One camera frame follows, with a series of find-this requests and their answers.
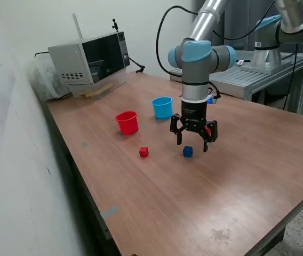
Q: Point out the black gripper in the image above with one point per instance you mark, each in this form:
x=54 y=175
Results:
x=194 y=114

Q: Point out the red cube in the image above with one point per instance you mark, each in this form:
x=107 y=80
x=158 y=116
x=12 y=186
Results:
x=208 y=130
x=143 y=152

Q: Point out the blue cube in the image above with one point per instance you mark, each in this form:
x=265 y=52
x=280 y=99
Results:
x=187 y=151

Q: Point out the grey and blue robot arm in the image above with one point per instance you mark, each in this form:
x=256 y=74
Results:
x=194 y=66

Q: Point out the light blue plastic cup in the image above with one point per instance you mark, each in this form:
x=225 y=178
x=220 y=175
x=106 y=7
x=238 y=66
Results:
x=163 y=109

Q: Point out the tiny grey tape piece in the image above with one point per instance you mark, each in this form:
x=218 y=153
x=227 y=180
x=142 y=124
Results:
x=141 y=126

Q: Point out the red plastic cup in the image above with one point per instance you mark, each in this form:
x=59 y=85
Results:
x=127 y=125

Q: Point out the narrow grey-blue tape piece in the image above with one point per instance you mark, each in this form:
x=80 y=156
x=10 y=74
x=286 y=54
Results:
x=120 y=133

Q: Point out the aluminium robot mounting table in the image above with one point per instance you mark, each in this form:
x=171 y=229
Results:
x=247 y=77

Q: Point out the clear plastic box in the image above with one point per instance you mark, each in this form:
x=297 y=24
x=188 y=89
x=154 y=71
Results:
x=115 y=80

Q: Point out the wooden sticks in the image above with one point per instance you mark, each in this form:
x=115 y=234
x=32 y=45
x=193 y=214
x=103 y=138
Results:
x=98 y=90

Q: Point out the small grey tape square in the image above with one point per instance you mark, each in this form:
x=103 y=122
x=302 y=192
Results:
x=84 y=144

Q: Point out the long grey tape piece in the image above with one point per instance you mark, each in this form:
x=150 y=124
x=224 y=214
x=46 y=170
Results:
x=109 y=212

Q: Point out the dark grey curtain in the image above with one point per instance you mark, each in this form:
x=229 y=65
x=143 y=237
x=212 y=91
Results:
x=242 y=21

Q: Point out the silver microwave oven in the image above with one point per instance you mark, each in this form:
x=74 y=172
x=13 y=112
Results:
x=68 y=58

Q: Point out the white upright rod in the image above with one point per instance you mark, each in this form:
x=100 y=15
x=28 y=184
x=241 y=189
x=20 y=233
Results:
x=77 y=25

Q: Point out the translucent plastic bag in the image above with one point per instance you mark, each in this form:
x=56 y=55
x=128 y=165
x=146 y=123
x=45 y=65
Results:
x=42 y=80

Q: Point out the small black camera mount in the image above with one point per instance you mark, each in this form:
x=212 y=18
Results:
x=115 y=25

